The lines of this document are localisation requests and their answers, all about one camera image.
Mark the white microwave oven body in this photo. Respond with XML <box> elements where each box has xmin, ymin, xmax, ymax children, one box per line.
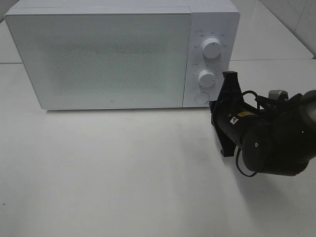
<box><xmin>4</xmin><ymin>0</ymin><xmax>240</xmax><ymax>109</ymax></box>

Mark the white microwave knob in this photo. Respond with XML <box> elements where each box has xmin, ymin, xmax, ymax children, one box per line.
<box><xmin>201</xmin><ymin>36</ymin><xmax>222</xmax><ymax>59</ymax></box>
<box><xmin>197</xmin><ymin>70</ymin><xmax>216</xmax><ymax>88</ymax></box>

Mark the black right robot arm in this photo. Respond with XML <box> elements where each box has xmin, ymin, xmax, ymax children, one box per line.
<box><xmin>209</xmin><ymin>71</ymin><xmax>316</xmax><ymax>176</ymax></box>

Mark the round white door button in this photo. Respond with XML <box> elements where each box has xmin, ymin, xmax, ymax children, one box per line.
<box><xmin>195</xmin><ymin>92</ymin><xmax>210</xmax><ymax>105</ymax></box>

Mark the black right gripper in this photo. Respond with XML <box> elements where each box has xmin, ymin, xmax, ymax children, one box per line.
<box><xmin>209</xmin><ymin>71</ymin><xmax>247</xmax><ymax>157</ymax></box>

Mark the white microwave door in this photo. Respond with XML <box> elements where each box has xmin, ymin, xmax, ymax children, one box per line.
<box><xmin>6</xmin><ymin>14</ymin><xmax>191</xmax><ymax>110</ymax></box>

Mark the white adjacent table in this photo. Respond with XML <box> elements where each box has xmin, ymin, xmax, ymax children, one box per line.
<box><xmin>231</xmin><ymin>0</ymin><xmax>313</xmax><ymax>61</ymax></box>

